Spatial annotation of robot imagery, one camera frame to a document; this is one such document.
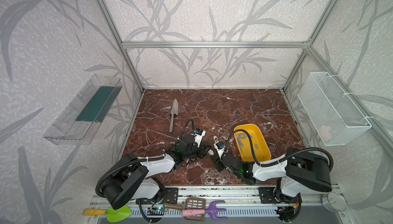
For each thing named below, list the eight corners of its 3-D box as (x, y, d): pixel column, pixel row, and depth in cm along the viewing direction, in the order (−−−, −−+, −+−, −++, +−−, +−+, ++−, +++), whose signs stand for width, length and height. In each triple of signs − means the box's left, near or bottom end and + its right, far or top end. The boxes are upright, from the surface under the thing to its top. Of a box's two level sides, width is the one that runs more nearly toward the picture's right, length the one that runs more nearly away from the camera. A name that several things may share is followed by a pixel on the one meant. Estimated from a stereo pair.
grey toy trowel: (168, 132, 99) (167, 129, 97) (174, 102, 116) (173, 99, 113) (175, 132, 99) (174, 129, 97) (179, 102, 116) (179, 99, 113)
